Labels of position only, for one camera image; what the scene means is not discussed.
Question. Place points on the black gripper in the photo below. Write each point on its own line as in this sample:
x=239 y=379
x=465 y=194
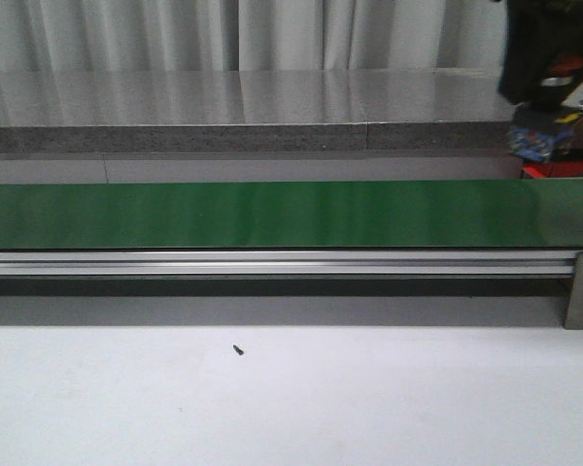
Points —
x=543 y=57

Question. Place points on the white pleated curtain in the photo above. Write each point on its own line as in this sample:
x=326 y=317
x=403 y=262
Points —
x=248 y=35

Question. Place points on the aluminium conveyor rail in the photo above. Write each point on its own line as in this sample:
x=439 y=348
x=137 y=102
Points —
x=288 y=263

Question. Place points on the green conveyor belt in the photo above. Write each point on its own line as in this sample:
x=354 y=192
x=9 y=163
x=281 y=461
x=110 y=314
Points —
x=546 y=213

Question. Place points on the red emergency stop button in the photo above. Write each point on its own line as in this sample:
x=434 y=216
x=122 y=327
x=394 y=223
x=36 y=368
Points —
x=543 y=126

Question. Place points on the red plastic bin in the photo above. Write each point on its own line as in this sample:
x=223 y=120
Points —
x=553 y=170

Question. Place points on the grey stone counter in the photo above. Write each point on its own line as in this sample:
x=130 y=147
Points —
x=233 y=111

